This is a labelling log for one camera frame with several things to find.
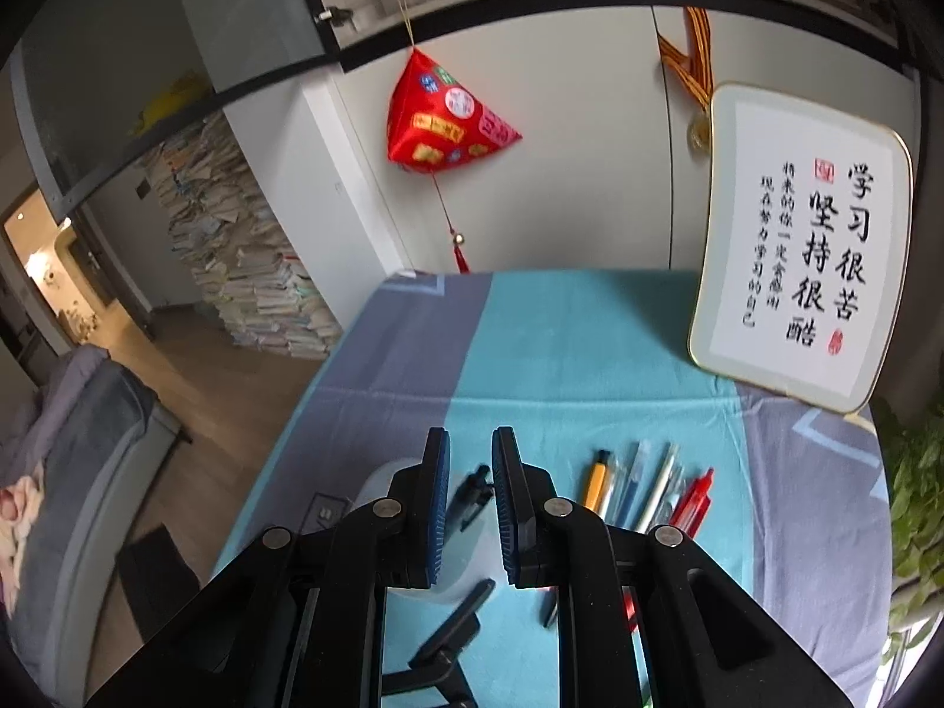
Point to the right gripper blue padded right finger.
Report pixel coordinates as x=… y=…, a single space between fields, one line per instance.
x=515 y=510

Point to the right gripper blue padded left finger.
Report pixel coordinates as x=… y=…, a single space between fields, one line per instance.
x=432 y=503

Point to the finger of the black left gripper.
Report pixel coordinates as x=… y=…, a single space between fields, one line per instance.
x=437 y=663

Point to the blue clear gel pen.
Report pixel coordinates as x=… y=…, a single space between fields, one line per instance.
x=632 y=483

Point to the white clear gel pen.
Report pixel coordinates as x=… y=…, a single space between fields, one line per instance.
x=657 y=490

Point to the red pen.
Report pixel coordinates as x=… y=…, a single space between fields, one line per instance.
x=699 y=487

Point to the red utility knife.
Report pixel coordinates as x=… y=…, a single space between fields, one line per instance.
x=690 y=516

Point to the yellow black pen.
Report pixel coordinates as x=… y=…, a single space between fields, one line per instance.
x=597 y=480

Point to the tall stack of books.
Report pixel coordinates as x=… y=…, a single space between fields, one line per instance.
x=222 y=229

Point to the teal and grey tablecloth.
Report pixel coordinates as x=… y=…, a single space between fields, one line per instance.
x=577 y=362

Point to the grey bed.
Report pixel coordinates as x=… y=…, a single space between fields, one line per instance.
x=78 y=463

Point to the red hanging fabric ornament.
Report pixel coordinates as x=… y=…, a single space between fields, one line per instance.
x=435 y=123

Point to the framed calligraphy sign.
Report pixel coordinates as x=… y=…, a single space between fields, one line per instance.
x=808 y=232

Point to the green potted plant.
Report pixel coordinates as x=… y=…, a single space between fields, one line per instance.
x=913 y=464

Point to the striped ribbon medal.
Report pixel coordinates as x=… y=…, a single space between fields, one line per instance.
x=694 y=70

